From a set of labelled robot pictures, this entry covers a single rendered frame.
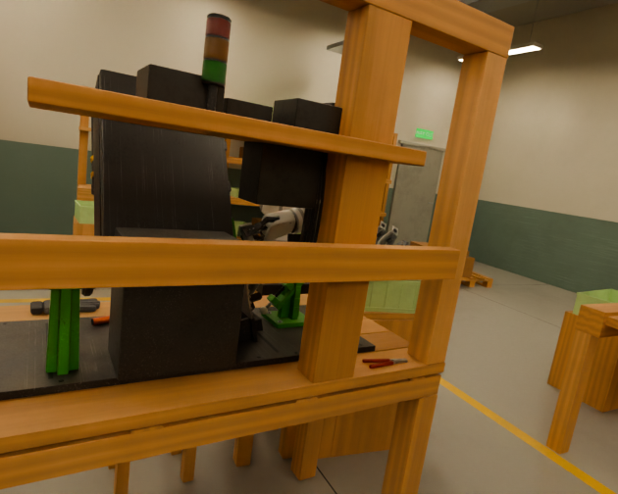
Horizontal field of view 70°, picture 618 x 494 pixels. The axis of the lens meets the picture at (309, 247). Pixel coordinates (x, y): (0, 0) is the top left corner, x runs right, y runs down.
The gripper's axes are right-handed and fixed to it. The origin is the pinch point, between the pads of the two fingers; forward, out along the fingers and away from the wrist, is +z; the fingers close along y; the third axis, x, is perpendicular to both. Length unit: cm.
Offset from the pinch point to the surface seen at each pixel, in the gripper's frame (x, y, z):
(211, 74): -9, 54, 14
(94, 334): 7, -19, 49
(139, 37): -494, -288, -121
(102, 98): -3, 56, 37
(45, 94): -5, 57, 45
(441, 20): -11, 62, -49
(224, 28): -15, 60, 10
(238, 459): 51, -119, 7
